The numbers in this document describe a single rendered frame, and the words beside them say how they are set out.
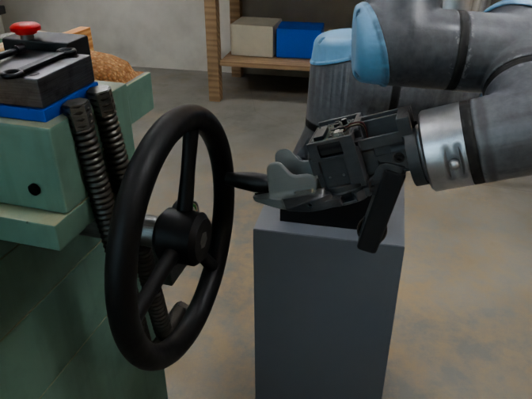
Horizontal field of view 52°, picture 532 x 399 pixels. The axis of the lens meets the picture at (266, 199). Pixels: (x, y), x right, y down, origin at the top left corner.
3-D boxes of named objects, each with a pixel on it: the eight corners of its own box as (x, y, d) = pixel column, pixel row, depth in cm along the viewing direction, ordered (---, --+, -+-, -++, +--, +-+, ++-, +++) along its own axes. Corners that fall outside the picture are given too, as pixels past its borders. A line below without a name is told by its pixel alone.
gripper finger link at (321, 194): (288, 185, 67) (356, 172, 63) (293, 198, 67) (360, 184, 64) (279, 203, 63) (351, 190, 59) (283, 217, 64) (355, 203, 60)
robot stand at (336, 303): (278, 331, 162) (280, 165, 135) (380, 347, 157) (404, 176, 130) (255, 413, 137) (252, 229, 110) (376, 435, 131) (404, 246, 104)
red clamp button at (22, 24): (29, 36, 55) (27, 26, 54) (4, 35, 55) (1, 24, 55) (47, 30, 57) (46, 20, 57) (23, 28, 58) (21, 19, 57)
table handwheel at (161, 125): (169, 431, 58) (108, 223, 40) (10, 388, 63) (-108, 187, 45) (251, 248, 79) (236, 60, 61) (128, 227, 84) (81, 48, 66)
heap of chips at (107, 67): (114, 89, 76) (110, 63, 74) (29, 81, 80) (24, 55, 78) (144, 72, 84) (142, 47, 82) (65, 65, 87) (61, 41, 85)
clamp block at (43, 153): (65, 217, 52) (46, 130, 48) (-50, 198, 55) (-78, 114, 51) (138, 155, 64) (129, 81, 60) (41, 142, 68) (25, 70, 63)
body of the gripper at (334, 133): (313, 122, 66) (414, 98, 61) (334, 184, 69) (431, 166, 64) (299, 147, 60) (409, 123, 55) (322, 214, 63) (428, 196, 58)
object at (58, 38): (46, 123, 49) (33, 62, 46) (-53, 111, 52) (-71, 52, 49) (119, 81, 60) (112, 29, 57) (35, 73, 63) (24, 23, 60)
